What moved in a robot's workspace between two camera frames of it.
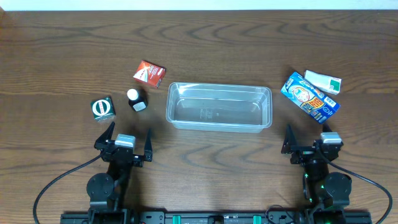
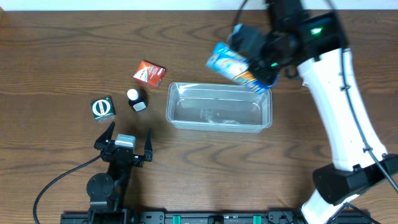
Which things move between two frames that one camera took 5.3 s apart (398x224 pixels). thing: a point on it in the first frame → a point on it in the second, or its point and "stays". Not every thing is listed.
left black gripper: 104,142 stays
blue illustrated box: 309,99 → 236,66
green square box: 103,109 stays
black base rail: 216,217 stays
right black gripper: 313,152 → 259,72
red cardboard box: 150,73 stays
